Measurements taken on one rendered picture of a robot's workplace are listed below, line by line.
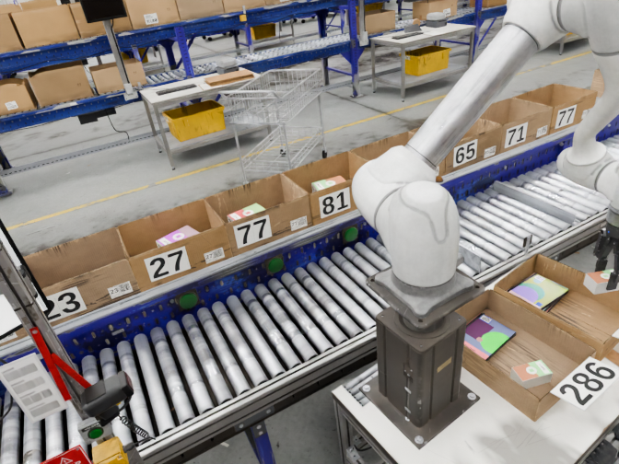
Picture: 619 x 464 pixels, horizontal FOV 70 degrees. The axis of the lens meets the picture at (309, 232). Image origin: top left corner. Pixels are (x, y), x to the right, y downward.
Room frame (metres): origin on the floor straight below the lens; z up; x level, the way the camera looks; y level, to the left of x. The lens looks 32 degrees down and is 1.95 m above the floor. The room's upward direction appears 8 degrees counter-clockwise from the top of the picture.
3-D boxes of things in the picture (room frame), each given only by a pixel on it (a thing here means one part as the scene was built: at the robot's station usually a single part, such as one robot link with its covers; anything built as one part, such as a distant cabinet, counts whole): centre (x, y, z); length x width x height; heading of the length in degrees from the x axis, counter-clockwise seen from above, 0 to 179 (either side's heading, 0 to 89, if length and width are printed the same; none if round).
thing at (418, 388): (0.87, -0.27, 0.91); 0.26 x 0.26 x 0.33; 31
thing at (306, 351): (1.31, 0.15, 0.72); 0.52 x 0.05 x 0.05; 25
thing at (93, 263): (1.45, 0.93, 0.97); 0.39 x 0.29 x 0.17; 115
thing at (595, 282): (1.07, -0.93, 0.93); 0.10 x 0.06 x 0.05; 93
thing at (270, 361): (1.26, 0.27, 0.72); 0.52 x 0.05 x 0.05; 25
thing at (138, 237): (1.62, 0.57, 0.96); 0.39 x 0.29 x 0.17; 115
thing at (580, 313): (1.13, -0.86, 0.80); 0.38 x 0.28 x 0.10; 32
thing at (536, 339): (0.97, -0.59, 0.80); 0.38 x 0.28 x 0.10; 30
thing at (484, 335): (1.04, -0.53, 0.78); 0.19 x 0.14 x 0.02; 124
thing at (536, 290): (1.21, -0.80, 0.79); 0.19 x 0.14 x 0.02; 117
